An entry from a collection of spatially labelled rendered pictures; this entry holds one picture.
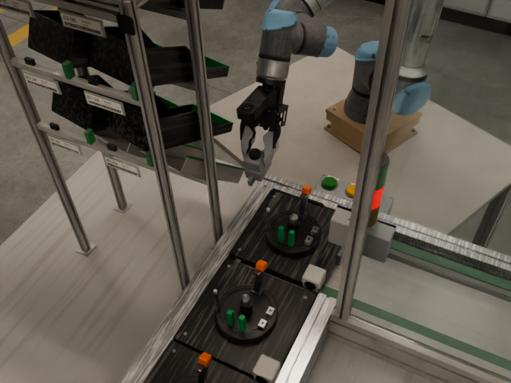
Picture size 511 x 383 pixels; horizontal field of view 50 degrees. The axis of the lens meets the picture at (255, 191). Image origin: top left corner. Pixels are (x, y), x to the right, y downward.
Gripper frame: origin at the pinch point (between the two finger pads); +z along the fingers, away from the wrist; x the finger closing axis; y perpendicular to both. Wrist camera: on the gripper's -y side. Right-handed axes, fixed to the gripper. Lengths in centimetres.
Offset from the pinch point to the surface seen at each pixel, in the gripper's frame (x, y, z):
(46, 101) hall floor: 205, 133, 36
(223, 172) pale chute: 8.5, 0.9, 5.7
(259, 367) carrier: -20.4, -28.1, 34.3
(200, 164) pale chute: 9.2, -10.4, 1.5
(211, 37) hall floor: 149, 228, -13
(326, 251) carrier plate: -21.2, 3.4, 18.7
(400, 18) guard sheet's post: -37, -46, -36
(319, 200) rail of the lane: -13.1, 17.1, 11.2
